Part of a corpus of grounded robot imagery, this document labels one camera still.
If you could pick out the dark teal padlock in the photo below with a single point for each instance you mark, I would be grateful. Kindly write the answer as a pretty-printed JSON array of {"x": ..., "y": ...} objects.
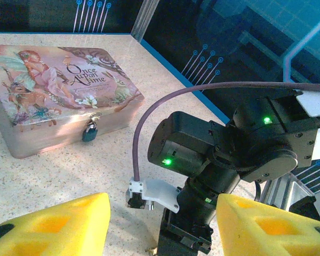
[{"x": 89, "y": 133}]

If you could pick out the metal box latch hasp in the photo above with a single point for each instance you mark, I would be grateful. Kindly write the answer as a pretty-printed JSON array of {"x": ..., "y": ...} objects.
[{"x": 95, "y": 116}]

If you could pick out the aluminium frame post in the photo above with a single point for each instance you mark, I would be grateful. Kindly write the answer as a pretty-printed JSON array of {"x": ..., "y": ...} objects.
[{"x": 145, "y": 18}]

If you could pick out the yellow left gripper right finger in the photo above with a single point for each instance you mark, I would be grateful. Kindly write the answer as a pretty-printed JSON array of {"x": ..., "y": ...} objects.
[{"x": 269, "y": 229}]

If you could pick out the blue table edge trim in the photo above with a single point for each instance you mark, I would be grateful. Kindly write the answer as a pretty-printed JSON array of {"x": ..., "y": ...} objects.
[{"x": 181, "y": 80}]

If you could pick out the pink fairy storybook tin box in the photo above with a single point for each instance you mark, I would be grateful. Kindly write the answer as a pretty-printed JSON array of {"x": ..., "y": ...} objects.
[{"x": 42, "y": 88}]

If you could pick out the aluminium front frame rail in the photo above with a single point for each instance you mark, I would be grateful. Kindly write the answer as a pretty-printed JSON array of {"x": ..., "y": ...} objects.
[{"x": 285, "y": 189}]

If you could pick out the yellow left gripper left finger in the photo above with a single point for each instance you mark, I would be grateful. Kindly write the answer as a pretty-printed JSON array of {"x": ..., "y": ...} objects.
[{"x": 56, "y": 229}]

